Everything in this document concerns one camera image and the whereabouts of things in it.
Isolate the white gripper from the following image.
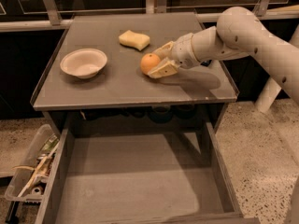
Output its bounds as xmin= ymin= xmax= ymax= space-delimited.
xmin=148 ymin=33 xmax=200 ymax=79

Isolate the orange fruit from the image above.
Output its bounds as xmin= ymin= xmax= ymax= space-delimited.
xmin=140 ymin=53 xmax=161 ymax=75

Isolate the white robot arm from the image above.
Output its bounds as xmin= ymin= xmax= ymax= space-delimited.
xmin=153 ymin=7 xmax=299 ymax=224

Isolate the grey cabinet counter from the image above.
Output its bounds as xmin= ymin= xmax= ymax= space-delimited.
xmin=29 ymin=12 xmax=240 ymax=138

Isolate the open grey top drawer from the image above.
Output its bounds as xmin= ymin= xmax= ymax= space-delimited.
xmin=35 ymin=120 xmax=260 ymax=224

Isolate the yellow sponge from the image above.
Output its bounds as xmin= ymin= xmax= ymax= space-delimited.
xmin=119 ymin=30 xmax=150 ymax=51

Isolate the dark blue snack packet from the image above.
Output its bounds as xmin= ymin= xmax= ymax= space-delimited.
xmin=201 ymin=60 xmax=212 ymax=67

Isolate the white paper bowl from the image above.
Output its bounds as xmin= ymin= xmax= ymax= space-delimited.
xmin=60 ymin=49 xmax=107 ymax=79

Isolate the clear plastic bin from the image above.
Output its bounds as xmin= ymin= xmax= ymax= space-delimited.
xmin=5 ymin=124 xmax=59 ymax=203

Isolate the metal railing frame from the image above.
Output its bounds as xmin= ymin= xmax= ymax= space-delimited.
xmin=0 ymin=0 xmax=298 ymax=33

